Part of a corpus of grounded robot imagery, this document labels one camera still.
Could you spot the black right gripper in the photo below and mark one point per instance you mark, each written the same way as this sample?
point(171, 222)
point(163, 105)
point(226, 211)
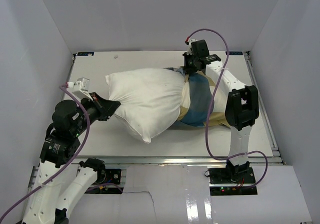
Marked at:
point(189, 69)

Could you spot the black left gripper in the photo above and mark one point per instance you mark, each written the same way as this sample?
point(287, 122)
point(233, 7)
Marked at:
point(105, 107)

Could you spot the blue tan white pillowcase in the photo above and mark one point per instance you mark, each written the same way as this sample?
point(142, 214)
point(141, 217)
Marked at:
point(196, 98)

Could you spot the white pillow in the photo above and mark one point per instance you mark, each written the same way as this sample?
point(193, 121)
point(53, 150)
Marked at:
point(150, 100)

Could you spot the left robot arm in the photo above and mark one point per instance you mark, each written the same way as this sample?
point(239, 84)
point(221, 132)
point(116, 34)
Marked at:
point(71, 118)

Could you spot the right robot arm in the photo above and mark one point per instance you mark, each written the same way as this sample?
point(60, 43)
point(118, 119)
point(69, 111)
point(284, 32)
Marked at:
point(242, 104)

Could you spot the blue left corner sticker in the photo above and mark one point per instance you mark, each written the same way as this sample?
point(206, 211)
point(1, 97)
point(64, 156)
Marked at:
point(85, 54)

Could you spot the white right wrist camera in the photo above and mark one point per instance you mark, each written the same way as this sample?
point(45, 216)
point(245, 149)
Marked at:
point(189, 42)

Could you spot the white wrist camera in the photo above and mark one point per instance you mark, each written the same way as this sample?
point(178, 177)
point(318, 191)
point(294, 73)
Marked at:
point(189, 42)
point(80, 88)

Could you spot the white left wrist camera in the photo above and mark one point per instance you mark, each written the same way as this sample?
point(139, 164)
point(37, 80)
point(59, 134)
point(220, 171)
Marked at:
point(80, 88)

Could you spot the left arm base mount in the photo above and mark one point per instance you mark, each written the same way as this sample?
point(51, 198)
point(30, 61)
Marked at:
point(108, 180)

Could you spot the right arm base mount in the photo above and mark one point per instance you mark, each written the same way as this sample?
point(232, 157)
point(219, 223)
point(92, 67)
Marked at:
point(222, 184)

